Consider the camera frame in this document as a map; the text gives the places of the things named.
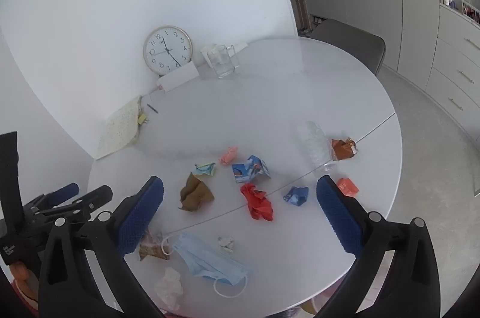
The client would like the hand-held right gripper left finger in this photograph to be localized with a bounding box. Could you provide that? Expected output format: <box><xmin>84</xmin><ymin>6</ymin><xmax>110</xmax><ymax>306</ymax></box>
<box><xmin>38</xmin><ymin>176</ymin><xmax>166</xmax><ymax>318</ymax></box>

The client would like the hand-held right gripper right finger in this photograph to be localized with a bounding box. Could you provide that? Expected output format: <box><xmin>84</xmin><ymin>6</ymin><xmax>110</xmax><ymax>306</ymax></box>
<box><xmin>316</xmin><ymin>175</ymin><xmax>442</xmax><ymax>318</ymax></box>

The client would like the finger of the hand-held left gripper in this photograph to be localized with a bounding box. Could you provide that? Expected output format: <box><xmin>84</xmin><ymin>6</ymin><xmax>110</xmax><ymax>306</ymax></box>
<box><xmin>35</xmin><ymin>185</ymin><xmax>114</xmax><ymax>229</ymax></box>
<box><xmin>22</xmin><ymin>182</ymin><xmax>80</xmax><ymax>215</ymax></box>

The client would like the blue bird-print carton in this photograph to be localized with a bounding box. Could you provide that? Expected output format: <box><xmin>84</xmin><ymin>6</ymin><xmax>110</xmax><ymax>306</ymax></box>
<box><xmin>231</xmin><ymin>155</ymin><xmax>271</xmax><ymax>184</ymax></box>

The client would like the brown patterned wrapper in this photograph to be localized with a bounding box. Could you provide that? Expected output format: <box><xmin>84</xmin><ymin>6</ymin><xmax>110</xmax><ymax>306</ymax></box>
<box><xmin>138</xmin><ymin>230</ymin><xmax>171</xmax><ymax>262</ymax></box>

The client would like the small blue wrapper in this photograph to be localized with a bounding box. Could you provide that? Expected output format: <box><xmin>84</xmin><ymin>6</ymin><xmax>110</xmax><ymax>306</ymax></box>
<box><xmin>283</xmin><ymin>186</ymin><xmax>310</xmax><ymax>207</ymax></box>

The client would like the crumpled brown paper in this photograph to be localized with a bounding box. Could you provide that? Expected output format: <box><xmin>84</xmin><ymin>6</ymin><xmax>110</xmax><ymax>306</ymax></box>
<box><xmin>178</xmin><ymin>172</ymin><xmax>215</xmax><ymax>211</ymax></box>

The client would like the brown orange wrapper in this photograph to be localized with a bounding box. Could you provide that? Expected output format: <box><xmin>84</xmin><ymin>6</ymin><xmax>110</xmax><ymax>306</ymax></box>
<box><xmin>331</xmin><ymin>137</ymin><xmax>358</xmax><ymax>161</ymax></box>

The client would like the pink floral clothing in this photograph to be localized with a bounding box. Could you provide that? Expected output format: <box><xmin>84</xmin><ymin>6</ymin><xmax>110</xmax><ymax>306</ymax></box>
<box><xmin>7</xmin><ymin>258</ymin><xmax>392</xmax><ymax>318</ymax></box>

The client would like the cream notebook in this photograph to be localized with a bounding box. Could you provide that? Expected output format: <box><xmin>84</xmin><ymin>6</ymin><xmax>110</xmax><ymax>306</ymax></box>
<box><xmin>95</xmin><ymin>96</ymin><xmax>142</xmax><ymax>160</ymax></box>

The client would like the clear plastic bottle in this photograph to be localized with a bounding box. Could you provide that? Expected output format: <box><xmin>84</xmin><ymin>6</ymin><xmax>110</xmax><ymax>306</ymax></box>
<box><xmin>296</xmin><ymin>121</ymin><xmax>337</xmax><ymax>177</ymax></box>

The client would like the white tissue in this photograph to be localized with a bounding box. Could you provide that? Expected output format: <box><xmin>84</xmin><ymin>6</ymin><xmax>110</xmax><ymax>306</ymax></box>
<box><xmin>154</xmin><ymin>267</ymin><xmax>184</xmax><ymax>312</ymax></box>

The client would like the crumpled blue yellow paper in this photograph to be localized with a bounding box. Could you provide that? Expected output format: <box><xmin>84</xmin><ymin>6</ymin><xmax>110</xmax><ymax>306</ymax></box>
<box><xmin>194</xmin><ymin>162</ymin><xmax>218</xmax><ymax>177</ymax></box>

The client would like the blue face mask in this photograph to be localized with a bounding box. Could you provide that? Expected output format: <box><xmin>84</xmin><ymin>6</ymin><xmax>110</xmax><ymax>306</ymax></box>
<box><xmin>161</xmin><ymin>232</ymin><xmax>250</xmax><ymax>298</ymax></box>

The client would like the small white crumpled paper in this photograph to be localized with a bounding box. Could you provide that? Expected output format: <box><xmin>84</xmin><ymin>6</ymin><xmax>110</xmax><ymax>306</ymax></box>
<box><xmin>217</xmin><ymin>236</ymin><xmax>236</xmax><ymax>253</ymax></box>

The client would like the crumpled pink paper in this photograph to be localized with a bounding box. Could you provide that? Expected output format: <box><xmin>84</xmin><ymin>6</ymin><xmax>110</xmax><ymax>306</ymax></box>
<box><xmin>219</xmin><ymin>147</ymin><xmax>239</xmax><ymax>166</ymax></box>

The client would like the white rectangular box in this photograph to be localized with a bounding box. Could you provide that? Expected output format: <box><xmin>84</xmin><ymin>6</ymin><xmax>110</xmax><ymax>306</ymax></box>
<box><xmin>156</xmin><ymin>62</ymin><xmax>200</xmax><ymax>92</ymax></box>

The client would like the clear glass mug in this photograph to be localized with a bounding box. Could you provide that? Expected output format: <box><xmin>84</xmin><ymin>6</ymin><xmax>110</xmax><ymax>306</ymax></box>
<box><xmin>206</xmin><ymin>45</ymin><xmax>241</xmax><ymax>79</ymax></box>

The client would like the grey chair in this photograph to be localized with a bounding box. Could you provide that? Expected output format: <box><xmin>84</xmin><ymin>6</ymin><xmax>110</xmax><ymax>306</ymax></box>
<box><xmin>310</xmin><ymin>19</ymin><xmax>387</xmax><ymax>76</ymax></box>

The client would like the grey drawer cabinet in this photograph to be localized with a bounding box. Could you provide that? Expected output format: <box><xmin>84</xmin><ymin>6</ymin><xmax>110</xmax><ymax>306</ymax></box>
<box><xmin>425</xmin><ymin>3</ymin><xmax>480</xmax><ymax>144</ymax></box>

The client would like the round wall clock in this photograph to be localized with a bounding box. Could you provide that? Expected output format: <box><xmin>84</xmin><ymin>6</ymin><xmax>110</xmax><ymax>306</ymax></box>
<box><xmin>143</xmin><ymin>26</ymin><xmax>193</xmax><ymax>75</ymax></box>

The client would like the white wire basket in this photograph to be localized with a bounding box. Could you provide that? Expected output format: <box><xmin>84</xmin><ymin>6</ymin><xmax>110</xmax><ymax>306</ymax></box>
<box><xmin>458</xmin><ymin>0</ymin><xmax>480</xmax><ymax>27</ymax></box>

